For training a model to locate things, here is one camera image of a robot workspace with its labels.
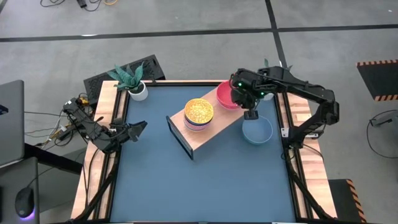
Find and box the dark blue diamond patterned bowl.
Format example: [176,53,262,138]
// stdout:
[183,98,215,127]

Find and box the grey laptop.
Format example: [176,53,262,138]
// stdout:
[0,80,25,167]

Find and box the grey floor device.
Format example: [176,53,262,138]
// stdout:
[369,111,398,128]

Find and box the plain red pink bowl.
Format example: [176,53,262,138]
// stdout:
[216,80,244,111]

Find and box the black desk leg bar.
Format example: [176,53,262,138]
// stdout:
[24,142,83,175]

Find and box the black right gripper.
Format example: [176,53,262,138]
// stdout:
[231,86,261,121]

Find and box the red wavy patterned bowl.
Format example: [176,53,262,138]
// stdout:
[183,118,214,132]

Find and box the black aluminium rig frame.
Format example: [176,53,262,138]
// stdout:
[70,79,340,224]

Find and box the black perforated floor panel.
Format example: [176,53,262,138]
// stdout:
[83,54,166,103]

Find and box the grey desk top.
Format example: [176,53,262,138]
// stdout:
[0,156,40,224]

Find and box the hazard-striped black floor mat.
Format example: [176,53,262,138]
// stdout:
[356,58,398,102]
[328,179,368,224]

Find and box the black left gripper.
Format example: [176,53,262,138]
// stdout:
[107,120,149,147]

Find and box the black computer mouse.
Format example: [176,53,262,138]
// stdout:
[14,186,35,219]

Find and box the plain blue bowl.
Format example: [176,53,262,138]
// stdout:
[241,114,274,145]

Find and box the wooden shelf with black frame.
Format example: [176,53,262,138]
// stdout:
[165,86,249,161]

